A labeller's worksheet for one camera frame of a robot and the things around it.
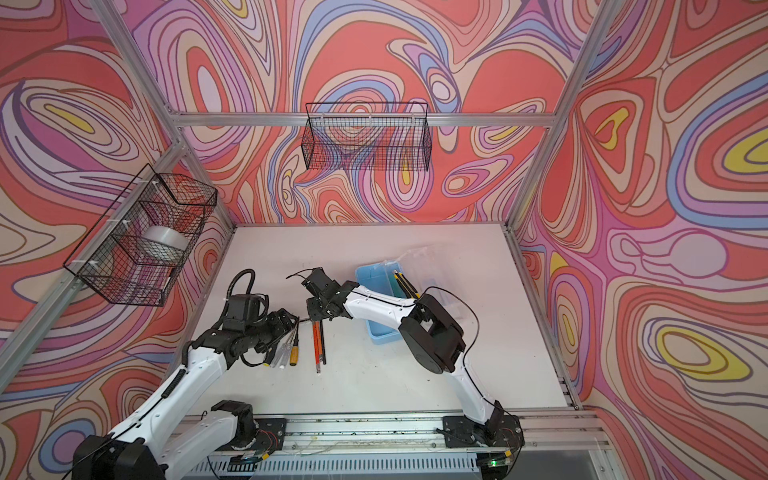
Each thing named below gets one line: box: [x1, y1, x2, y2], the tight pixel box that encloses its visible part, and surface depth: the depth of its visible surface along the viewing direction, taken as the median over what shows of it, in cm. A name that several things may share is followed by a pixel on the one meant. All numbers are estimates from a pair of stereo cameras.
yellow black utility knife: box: [393, 270, 421, 299], surface depth 93 cm
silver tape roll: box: [139, 225, 190, 265], surface depth 74 cm
